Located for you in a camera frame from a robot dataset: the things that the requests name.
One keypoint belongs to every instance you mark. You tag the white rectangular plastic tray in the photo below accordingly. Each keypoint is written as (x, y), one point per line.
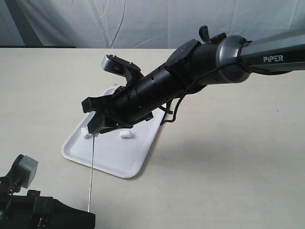
(110, 153)

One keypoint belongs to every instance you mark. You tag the thin metal skewer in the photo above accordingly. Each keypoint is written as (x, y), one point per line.
(91, 174)

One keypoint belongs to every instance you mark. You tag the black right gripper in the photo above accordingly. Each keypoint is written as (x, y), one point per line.
(122, 109)

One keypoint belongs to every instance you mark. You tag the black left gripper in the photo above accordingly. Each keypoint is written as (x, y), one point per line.
(34, 211)

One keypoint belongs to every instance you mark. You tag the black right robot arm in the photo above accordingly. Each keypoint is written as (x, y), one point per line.
(194, 65)

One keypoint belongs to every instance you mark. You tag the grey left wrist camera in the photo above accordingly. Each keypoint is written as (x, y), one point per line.
(22, 172)

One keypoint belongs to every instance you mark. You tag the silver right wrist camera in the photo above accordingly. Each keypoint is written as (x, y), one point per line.
(118, 66)

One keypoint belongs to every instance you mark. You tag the white wrinkled backdrop cloth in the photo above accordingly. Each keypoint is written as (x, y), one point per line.
(141, 24)

